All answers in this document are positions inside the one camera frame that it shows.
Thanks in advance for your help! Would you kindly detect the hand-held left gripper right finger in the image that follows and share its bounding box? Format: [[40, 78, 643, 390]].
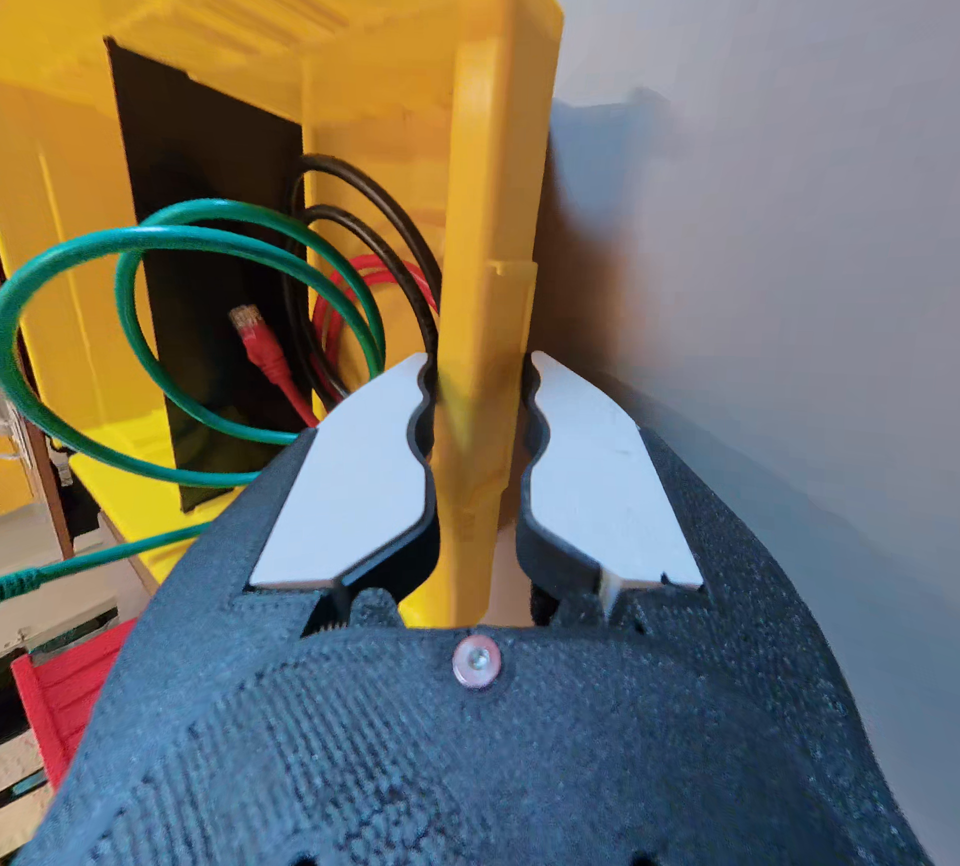
[[516, 350, 706, 625]]

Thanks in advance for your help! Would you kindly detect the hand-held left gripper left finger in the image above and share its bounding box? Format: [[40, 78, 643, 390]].
[[247, 353, 441, 629]]

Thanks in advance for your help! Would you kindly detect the red ethernet cable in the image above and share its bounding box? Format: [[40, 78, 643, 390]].
[[228, 254, 440, 428]]

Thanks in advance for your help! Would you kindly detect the black ethernet cable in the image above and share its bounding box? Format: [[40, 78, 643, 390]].
[[283, 153, 442, 411]]

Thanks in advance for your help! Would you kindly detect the red plastic bin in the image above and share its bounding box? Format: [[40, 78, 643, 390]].
[[11, 618, 140, 792]]

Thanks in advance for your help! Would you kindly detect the green ethernet cable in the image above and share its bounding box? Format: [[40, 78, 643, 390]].
[[0, 198, 387, 601]]

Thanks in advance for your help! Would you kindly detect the yellow plastic bin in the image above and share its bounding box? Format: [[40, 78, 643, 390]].
[[0, 0, 565, 629]]

